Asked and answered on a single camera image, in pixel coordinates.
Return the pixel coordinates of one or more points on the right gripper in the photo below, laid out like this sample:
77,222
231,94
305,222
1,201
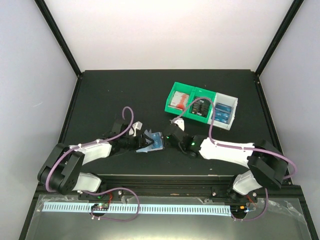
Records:
167,140

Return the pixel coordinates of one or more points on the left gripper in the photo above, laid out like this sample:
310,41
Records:
140,142

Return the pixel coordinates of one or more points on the black leather card holder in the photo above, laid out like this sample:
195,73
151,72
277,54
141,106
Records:
149,142

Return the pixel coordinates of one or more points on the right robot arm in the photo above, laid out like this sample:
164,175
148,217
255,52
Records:
265,166

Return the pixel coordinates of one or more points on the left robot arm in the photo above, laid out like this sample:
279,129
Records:
62,173

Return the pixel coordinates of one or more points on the black vip card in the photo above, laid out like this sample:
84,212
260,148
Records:
200,108

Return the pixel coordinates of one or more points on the red white card stack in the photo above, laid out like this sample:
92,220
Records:
179,100

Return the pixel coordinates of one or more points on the white bin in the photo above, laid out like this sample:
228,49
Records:
228,100

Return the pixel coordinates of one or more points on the green bin middle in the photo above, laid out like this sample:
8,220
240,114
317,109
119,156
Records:
200,93

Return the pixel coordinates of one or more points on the green bin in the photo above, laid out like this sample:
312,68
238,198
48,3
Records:
177,86
200,93

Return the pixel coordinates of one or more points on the green bin left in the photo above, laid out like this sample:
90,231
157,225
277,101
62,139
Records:
177,86

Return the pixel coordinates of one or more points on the left circuit board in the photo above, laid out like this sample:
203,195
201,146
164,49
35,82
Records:
100,207

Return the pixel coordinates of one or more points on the circuit board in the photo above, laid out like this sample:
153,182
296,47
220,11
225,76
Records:
242,209
100,207

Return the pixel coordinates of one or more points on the right circuit board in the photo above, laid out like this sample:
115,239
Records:
242,209

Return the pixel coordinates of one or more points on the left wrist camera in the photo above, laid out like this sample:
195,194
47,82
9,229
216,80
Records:
134,128

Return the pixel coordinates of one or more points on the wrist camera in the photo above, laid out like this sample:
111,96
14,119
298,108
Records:
134,128
180,123

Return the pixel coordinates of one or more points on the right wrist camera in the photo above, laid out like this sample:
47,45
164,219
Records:
180,123

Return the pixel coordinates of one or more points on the black aluminium frame rail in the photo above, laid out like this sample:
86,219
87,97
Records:
217,188

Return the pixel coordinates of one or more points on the white slotted cable duct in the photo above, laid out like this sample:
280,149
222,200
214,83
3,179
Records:
151,209

